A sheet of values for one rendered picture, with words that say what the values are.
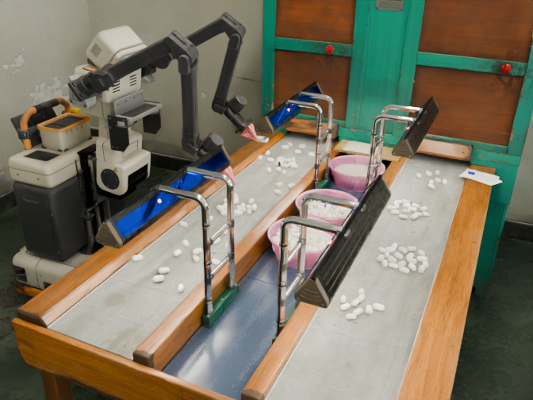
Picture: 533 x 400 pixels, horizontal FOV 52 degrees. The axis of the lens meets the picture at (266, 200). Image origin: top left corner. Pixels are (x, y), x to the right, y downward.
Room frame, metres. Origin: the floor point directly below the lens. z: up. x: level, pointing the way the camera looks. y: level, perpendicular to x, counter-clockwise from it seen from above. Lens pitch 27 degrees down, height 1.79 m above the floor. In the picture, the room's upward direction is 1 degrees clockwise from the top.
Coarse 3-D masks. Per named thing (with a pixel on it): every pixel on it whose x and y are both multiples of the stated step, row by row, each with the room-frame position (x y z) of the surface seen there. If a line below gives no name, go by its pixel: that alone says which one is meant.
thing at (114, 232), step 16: (208, 160) 1.66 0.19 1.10; (224, 160) 1.73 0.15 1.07; (176, 176) 1.50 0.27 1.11; (192, 176) 1.55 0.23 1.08; (128, 208) 1.29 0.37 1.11; (144, 208) 1.33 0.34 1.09; (160, 208) 1.37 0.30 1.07; (112, 224) 1.21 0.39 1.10; (128, 224) 1.25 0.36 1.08; (144, 224) 1.29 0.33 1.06; (96, 240) 1.22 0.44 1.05; (112, 240) 1.20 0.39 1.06; (128, 240) 1.22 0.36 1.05
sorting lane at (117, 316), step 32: (256, 160) 2.52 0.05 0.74; (224, 192) 2.15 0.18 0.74; (256, 192) 2.16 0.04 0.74; (192, 224) 1.86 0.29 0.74; (256, 224) 1.87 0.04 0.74; (160, 256) 1.62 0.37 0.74; (224, 256) 1.63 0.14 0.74; (96, 288) 1.43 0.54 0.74; (128, 288) 1.43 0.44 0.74; (160, 288) 1.44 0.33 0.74; (192, 288) 1.44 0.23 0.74; (64, 320) 1.27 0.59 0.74; (96, 320) 1.27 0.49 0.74; (128, 320) 1.28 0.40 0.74; (160, 320) 1.28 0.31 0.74; (128, 352) 1.14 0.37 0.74
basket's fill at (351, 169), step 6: (336, 168) 2.46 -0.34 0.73; (342, 168) 2.47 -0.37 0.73; (348, 168) 2.46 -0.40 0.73; (354, 168) 2.46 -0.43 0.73; (360, 168) 2.46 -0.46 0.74; (366, 168) 2.48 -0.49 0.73; (348, 174) 2.39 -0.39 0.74; (354, 174) 2.39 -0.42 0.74; (360, 174) 2.39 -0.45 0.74; (366, 174) 2.39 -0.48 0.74
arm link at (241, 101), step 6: (234, 96) 2.54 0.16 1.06; (240, 96) 2.55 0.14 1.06; (228, 102) 2.54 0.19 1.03; (234, 102) 2.53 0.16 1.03; (240, 102) 2.51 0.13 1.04; (246, 102) 2.54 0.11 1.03; (216, 108) 2.53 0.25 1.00; (222, 108) 2.53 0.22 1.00; (234, 108) 2.52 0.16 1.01; (240, 108) 2.52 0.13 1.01
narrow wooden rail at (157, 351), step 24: (336, 144) 2.70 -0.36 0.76; (312, 168) 2.38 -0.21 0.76; (288, 192) 2.12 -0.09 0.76; (264, 240) 1.77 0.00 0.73; (240, 264) 1.58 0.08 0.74; (216, 288) 1.43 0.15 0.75; (192, 312) 1.29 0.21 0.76; (168, 336) 1.18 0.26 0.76; (192, 336) 1.29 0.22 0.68; (144, 360) 1.10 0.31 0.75; (168, 360) 1.17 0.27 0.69
